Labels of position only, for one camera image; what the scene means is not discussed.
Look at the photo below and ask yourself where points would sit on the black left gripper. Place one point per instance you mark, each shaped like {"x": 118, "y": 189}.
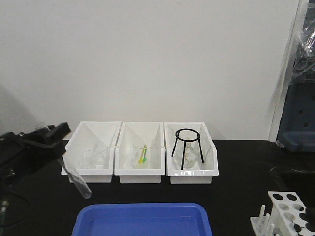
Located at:
{"x": 17, "y": 161}

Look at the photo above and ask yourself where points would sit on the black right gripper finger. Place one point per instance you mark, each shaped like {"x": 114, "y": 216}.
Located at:
{"x": 309, "y": 217}

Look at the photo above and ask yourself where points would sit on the clear glass test tube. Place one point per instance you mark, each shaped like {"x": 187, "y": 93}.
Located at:
{"x": 75, "y": 178}

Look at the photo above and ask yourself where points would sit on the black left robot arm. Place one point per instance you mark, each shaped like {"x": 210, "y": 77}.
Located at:
{"x": 6, "y": 192}

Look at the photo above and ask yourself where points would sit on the white test tube rack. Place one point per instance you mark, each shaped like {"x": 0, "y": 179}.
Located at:
{"x": 288, "y": 217}

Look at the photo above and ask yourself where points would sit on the blue-grey pegboard drying rack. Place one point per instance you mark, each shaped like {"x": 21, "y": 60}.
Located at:
{"x": 297, "y": 126}

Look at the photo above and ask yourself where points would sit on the left white storage bin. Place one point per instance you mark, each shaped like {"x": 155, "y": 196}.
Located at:
{"x": 86, "y": 135}

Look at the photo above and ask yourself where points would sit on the white storage bin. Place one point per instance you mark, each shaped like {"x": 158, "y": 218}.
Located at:
{"x": 86, "y": 135}
{"x": 200, "y": 173}
{"x": 129, "y": 132}

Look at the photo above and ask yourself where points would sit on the small glass beakers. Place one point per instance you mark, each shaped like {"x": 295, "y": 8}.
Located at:
{"x": 95, "y": 157}

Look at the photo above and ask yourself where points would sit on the middle white storage bin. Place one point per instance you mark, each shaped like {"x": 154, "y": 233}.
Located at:
{"x": 129, "y": 132}

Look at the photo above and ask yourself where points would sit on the glass beaker with droppers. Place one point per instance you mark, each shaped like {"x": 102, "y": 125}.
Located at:
{"x": 142, "y": 152}

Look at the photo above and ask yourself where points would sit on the blue plastic tray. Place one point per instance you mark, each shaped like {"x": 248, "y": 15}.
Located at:
{"x": 143, "y": 219}

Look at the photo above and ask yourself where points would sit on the right white storage bin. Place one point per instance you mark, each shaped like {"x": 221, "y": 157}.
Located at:
{"x": 200, "y": 173}

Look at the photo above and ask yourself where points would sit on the glass conical flask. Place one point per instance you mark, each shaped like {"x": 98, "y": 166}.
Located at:
{"x": 185, "y": 157}

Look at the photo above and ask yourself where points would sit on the clear plastic bag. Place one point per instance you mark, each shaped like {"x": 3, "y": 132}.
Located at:
{"x": 304, "y": 66}

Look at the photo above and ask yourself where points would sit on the black wire tripod stand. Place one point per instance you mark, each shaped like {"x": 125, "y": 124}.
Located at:
{"x": 189, "y": 135}

